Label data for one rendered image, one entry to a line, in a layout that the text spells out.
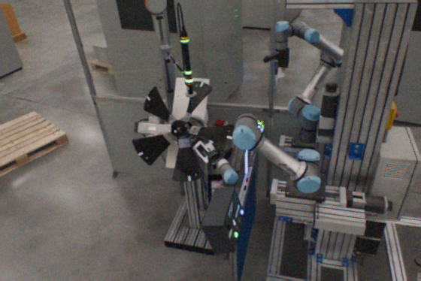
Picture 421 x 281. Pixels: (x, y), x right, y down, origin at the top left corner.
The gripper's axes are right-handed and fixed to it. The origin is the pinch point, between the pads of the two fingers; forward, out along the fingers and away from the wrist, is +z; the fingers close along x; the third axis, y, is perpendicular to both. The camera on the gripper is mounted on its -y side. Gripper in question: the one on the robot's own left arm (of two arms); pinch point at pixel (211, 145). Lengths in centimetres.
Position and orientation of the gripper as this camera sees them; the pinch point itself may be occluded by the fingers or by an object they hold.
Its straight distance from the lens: 214.5
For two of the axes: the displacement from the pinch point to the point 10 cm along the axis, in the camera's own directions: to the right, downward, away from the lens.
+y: -9.1, 3.7, -1.9
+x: 1.9, 7.8, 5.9
